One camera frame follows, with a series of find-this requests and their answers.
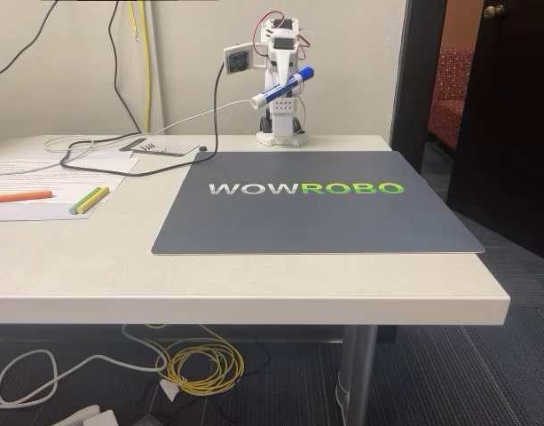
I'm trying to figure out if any coiled yellow floor cable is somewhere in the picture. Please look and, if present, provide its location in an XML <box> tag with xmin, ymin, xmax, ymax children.
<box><xmin>144</xmin><ymin>323</ymin><xmax>246</xmax><ymax>397</ymax></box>

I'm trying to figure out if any grid-printed card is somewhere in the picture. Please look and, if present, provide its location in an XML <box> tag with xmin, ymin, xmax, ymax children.
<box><xmin>120</xmin><ymin>137</ymin><xmax>201</xmax><ymax>159</ymax></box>

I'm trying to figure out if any thin yellow wire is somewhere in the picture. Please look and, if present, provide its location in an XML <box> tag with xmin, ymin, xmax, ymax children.
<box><xmin>127</xmin><ymin>0</ymin><xmax>141</xmax><ymax>43</ymax></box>

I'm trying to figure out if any paper sheet with printed text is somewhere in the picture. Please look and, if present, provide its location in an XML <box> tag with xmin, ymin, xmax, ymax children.
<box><xmin>0</xmin><ymin>150</ymin><xmax>141</xmax><ymax>207</ymax></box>

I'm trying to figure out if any green marker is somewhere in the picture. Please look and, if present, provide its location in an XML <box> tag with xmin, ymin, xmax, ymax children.
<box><xmin>67</xmin><ymin>185</ymin><xmax>105</xmax><ymax>216</ymax></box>

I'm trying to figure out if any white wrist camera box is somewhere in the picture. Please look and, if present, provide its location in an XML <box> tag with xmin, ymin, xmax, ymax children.
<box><xmin>223</xmin><ymin>41</ymin><xmax>266</xmax><ymax>77</ymax></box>

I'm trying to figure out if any white floor cable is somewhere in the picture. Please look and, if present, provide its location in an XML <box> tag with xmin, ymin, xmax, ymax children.
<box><xmin>0</xmin><ymin>325</ymin><xmax>167</xmax><ymax>407</ymax></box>

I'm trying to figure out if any orange marker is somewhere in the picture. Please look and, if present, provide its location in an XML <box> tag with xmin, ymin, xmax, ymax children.
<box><xmin>0</xmin><ymin>189</ymin><xmax>54</xmax><ymax>205</ymax></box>

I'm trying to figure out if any grey metal table leg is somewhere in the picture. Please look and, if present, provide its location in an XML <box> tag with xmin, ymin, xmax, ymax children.
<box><xmin>335</xmin><ymin>325</ymin><xmax>380</xmax><ymax>426</ymax></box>

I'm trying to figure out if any black camera cable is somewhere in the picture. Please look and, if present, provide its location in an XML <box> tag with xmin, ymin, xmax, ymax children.
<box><xmin>59</xmin><ymin>60</ymin><xmax>227</xmax><ymax>172</ymax></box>

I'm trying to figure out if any dark grey WOWROBO mat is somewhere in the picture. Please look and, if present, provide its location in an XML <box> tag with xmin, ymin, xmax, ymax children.
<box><xmin>150</xmin><ymin>149</ymin><xmax>487</xmax><ymax>257</ymax></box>

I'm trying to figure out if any black wall cable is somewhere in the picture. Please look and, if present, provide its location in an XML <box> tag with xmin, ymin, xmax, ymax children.
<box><xmin>0</xmin><ymin>0</ymin><xmax>60</xmax><ymax>82</ymax></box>
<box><xmin>107</xmin><ymin>0</ymin><xmax>145</xmax><ymax>135</ymax></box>

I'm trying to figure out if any plain white paper sheet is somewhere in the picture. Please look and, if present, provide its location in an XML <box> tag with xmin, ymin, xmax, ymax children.
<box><xmin>0</xmin><ymin>175</ymin><xmax>118</xmax><ymax>223</ymax></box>

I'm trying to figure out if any white cable on table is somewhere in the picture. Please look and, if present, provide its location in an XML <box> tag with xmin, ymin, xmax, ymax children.
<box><xmin>43</xmin><ymin>99</ymin><xmax>256</xmax><ymax>154</ymax></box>

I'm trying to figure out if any red patterned chair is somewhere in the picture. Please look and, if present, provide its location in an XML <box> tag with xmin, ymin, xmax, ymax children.
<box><xmin>427</xmin><ymin>45</ymin><xmax>476</xmax><ymax>151</ymax></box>

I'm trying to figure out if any white power adapter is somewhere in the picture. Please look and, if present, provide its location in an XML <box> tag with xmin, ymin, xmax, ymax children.
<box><xmin>52</xmin><ymin>403</ymin><xmax>118</xmax><ymax>426</ymax></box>

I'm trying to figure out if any blue Expo dry-erase marker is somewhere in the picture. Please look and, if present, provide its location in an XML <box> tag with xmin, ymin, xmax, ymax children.
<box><xmin>249</xmin><ymin>65</ymin><xmax>317</xmax><ymax>110</ymax></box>

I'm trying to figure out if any thick yellow wall cable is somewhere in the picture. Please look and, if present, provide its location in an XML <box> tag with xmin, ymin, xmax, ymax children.
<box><xmin>139</xmin><ymin>0</ymin><xmax>152</xmax><ymax>134</ymax></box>

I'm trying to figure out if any dark door frame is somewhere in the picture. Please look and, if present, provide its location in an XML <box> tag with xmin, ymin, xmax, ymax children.
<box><xmin>388</xmin><ymin>0</ymin><xmax>449</xmax><ymax>175</ymax></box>

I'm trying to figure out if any dark wooden door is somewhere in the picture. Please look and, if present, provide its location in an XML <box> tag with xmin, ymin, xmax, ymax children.
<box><xmin>445</xmin><ymin>0</ymin><xmax>544</xmax><ymax>272</ymax></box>

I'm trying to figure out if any yellow marker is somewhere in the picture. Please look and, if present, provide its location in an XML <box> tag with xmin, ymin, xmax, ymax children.
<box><xmin>75</xmin><ymin>185</ymin><xmax>111</xmax><ymax>217</ymax></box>

